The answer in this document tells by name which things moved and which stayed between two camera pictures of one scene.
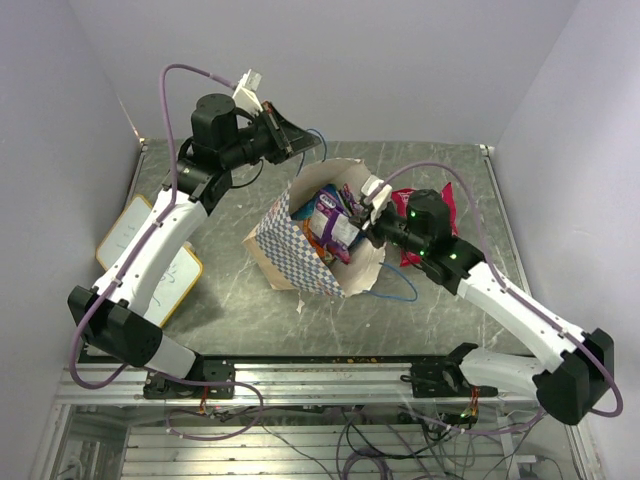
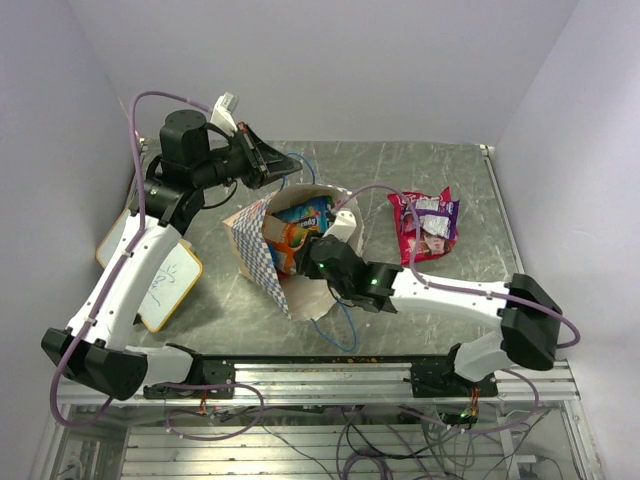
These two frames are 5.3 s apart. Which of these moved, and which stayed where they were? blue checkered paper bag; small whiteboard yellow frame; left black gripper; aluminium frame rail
Moved: left black gripper; blue checkered paper bag
Stayed: aluminium frame rail; small whiteboard yellow frame
